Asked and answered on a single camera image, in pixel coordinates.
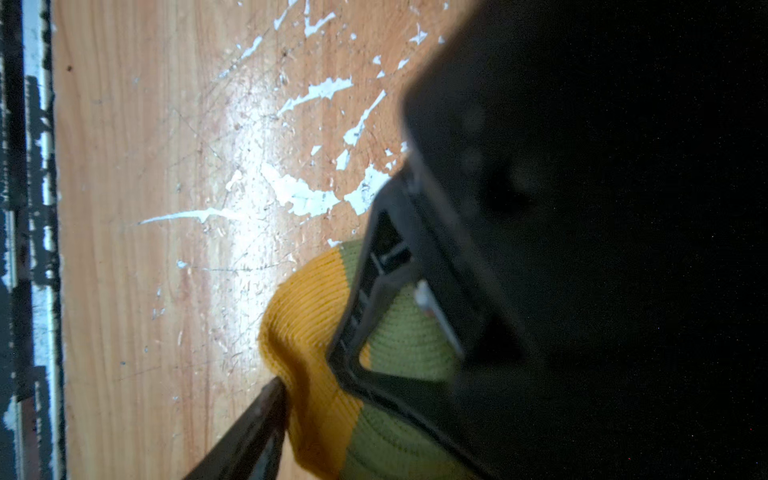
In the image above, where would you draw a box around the green striped sock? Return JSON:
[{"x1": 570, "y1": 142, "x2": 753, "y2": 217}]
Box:
[{"x1": 258, "y1": 240, "x2": 475, "y2": 479}]

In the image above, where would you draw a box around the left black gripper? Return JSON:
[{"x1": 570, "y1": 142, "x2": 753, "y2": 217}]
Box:
[{"x1": 403, "y1": 1, "x2": 767, "y2": 479}]

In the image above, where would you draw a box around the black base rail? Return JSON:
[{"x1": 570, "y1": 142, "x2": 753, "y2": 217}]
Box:
[{"x1": 1, "y1": 1, "x2": 67, "y2": 479}]

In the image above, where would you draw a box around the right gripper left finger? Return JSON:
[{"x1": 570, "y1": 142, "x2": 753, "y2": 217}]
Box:
[{"x1": 185, "y1": 377, "x2": 288, "y2": 480}]

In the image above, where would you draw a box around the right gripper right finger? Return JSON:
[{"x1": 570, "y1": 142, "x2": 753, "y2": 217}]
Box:
[{"x1": 327, "y1": 170, "x2": 522, "y2": 479}]

